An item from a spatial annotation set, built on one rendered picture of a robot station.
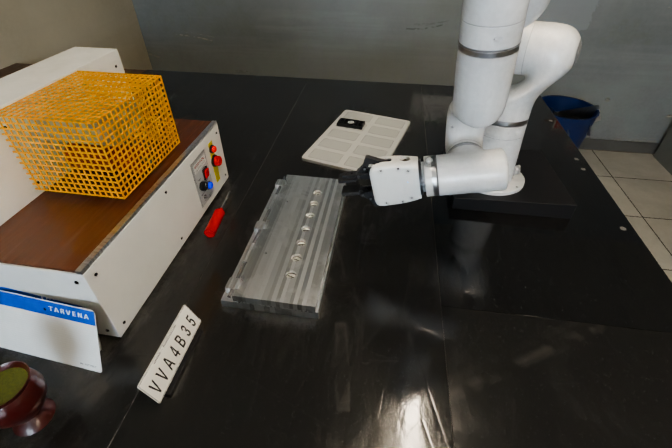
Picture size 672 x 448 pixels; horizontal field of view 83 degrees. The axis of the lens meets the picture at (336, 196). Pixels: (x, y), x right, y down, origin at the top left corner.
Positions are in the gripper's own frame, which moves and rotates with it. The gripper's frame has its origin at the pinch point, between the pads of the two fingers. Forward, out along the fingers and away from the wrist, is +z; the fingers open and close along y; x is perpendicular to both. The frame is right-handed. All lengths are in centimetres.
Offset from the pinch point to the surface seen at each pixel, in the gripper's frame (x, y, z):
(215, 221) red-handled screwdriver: 0.5, 8.1, 37.2
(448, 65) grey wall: 226, 56, -34
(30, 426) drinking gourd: -49, 7, 47
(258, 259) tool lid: -11.6, 10.2, 21.6
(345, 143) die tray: 48, 16, 11
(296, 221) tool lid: 2.2, 11.4, 16.4
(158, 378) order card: -40, 9, 30
